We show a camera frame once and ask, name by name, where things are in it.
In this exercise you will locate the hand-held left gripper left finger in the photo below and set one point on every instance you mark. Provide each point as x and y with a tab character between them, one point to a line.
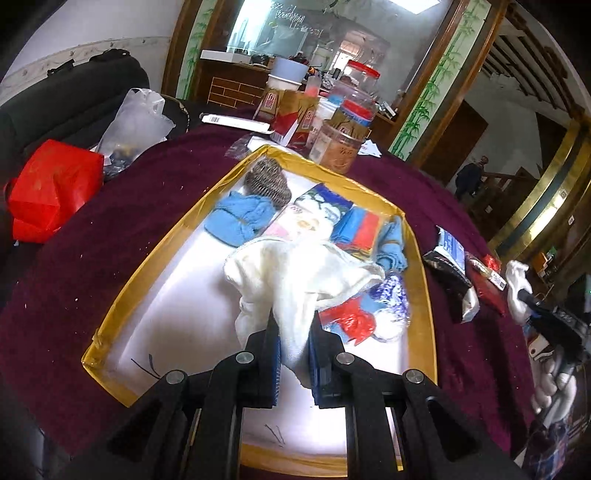
277	364

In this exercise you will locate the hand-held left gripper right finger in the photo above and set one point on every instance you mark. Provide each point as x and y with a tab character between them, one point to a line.
315	369

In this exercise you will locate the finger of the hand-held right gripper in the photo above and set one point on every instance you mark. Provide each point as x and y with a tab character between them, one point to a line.
535	305

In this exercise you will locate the small white cloth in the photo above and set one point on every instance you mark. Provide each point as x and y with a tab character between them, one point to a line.
519	281

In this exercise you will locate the red plastic bag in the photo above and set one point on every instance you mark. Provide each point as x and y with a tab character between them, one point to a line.
351	321

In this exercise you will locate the large white cloth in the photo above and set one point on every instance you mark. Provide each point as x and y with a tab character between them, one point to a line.
295	272

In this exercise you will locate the blue white patterned cloth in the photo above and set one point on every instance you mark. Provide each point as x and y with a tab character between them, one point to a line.
392	309

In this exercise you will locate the yellow cardboard box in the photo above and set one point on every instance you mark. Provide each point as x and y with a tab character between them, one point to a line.
184	295

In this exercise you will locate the pink tissue pack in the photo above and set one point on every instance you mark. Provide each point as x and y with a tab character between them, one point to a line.
288	226

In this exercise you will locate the blue red cloth pack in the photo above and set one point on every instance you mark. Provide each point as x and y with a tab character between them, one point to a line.
358	230

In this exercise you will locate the light blue cloth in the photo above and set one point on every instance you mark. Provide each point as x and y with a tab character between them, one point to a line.
240	217
392	244

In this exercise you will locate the person's right hand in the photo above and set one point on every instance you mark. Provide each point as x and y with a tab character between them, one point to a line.
554	392

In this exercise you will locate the dark red packet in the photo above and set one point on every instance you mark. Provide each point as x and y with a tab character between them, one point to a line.
489	290

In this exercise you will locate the white plastic packet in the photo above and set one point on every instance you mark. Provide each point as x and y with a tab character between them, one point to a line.
471	307

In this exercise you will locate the black snack packet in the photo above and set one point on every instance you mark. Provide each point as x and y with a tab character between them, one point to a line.
445	272

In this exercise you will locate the blue white packet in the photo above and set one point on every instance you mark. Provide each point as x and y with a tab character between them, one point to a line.
451	247

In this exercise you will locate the wooden staircase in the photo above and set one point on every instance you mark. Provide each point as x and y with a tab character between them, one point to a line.
503	203

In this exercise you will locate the golden pillar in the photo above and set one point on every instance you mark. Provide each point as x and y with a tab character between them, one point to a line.
545	189

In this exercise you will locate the wooden door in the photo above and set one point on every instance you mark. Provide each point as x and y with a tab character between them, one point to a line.
455	138

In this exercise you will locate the maroon tablecloth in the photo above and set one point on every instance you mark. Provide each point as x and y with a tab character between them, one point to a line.
115	230

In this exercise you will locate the small clear plastic wrapper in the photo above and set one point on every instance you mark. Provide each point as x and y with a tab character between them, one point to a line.
240	147

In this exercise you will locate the brown plastic jar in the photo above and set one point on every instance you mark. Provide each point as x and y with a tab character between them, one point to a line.
337	150

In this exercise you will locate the long white box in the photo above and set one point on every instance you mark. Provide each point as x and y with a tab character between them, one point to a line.
235	123

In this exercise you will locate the red white carton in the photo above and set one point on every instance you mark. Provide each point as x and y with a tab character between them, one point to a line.
286	117

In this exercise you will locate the jar with blue red label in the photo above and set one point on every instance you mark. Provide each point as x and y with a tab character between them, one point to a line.
353	115

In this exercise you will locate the clear plastic bag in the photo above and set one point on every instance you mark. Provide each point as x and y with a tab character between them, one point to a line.
134	129

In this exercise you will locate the clear jar with red lid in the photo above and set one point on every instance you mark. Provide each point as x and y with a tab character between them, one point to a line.
362	83

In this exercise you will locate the wooden cabinet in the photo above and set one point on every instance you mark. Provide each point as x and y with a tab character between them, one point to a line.
235	85

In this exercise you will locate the white blue bowl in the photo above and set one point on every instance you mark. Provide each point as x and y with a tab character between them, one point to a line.
288	74

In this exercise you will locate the black sofa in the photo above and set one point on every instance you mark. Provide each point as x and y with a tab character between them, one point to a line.
69	92

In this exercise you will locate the bamboo painted frame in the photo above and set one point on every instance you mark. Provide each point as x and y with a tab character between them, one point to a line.
434	87
194	46

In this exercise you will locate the wall mirror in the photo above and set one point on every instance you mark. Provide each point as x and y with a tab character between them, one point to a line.
332	32

